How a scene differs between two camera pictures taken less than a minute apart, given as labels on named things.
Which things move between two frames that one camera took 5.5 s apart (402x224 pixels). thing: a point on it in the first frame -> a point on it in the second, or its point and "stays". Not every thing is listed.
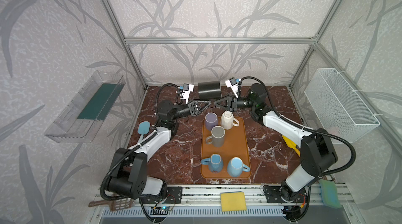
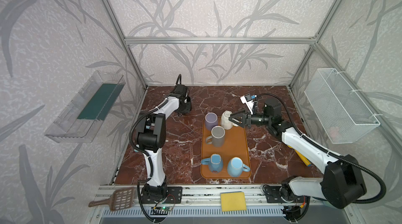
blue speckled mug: [214, 162] stays
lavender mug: [211, 119] stays
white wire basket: [336, 107] stays
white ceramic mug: [227, 121] stays
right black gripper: [234, 103] -> [247, 120]
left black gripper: [192, 108] -> [185, 107]
